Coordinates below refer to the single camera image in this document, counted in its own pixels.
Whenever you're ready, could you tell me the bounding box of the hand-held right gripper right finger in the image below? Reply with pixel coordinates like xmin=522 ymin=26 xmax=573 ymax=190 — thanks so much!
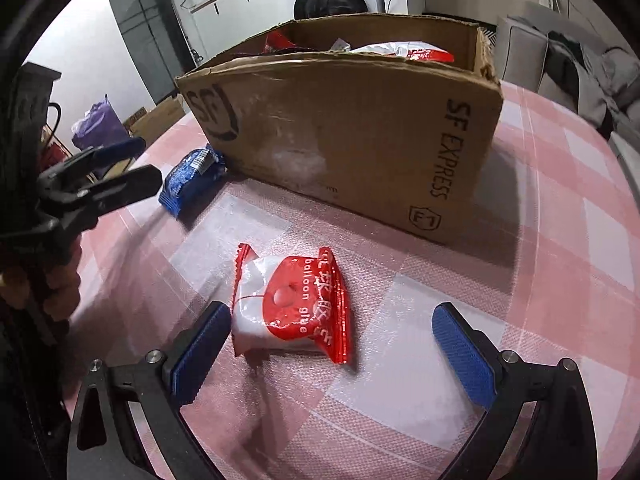
xmin=432 ymin=301 xmax=598 ymax=480

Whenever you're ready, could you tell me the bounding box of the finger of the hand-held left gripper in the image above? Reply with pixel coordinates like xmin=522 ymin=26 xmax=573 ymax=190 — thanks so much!
xmin=45 ymin=165 xmax=164 ymax=222
xmin=40 ymin=137 xmax=147 ymax=183

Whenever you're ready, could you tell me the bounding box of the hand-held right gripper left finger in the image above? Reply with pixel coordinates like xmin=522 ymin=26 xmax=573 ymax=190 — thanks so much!
xmin=67 ymin=301 xmax=233 ymax=480

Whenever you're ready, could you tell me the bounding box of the blue snack packet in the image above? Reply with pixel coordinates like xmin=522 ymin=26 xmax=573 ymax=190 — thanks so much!
xmin=158 ymin=145 xmax=228 ymax=220

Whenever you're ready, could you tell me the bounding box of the red white snack packet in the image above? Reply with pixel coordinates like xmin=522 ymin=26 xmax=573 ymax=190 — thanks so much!
xmin=231 ymin=242 xmax=357 ymax=365

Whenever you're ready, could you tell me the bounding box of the brown cardboard box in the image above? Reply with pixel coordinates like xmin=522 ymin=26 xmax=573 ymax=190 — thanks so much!
xmin=175 ymin=12 xmax=504 ymax=247

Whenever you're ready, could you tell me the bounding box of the person's left hand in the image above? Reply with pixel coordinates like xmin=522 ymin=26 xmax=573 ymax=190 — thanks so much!
xmin=0 ymin=247 xmax=83 ymax=322

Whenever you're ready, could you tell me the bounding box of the purple plastic bag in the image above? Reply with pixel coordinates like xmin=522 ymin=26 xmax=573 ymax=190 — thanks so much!
xmin=71 ymin=94 xmax=132 ymax=152

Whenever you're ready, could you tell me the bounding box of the small cardboard box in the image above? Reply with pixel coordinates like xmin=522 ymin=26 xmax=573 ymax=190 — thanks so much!
xmin=122 ymin=94 xmax=187 ymax=147

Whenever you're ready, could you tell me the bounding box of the pink plaid tablecloth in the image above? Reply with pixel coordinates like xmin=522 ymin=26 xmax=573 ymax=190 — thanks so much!
xmin=65 ymin=80 xmax=640 ymax=480

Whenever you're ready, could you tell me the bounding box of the dark glass door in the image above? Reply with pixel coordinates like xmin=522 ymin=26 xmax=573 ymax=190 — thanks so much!
xmin=102 ymin=0 xmax=197 ymax=107

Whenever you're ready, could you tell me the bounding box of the white kitchen base cabinet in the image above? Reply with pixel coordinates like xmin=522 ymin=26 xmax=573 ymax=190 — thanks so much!
xmin=190 ymin=0 xmax=301 ymax=68

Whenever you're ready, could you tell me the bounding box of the white red snack bag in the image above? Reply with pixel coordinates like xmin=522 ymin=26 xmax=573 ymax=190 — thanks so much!
xmin=350 ymin=40 xmax=456 ymax=64

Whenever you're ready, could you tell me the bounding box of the dark jacket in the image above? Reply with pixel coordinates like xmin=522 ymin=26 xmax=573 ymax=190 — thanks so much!
xmin=544 ymin=30 xmax=622 ymax=137

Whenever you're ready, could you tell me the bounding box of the grey sofa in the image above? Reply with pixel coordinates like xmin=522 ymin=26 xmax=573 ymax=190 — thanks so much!
xmin=495 ymin=0 xmax=640 ymax=171

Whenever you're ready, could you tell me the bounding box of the grey garment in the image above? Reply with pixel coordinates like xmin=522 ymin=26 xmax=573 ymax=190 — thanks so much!
xmin=599 ymin=45 xmax=640 ymax=112

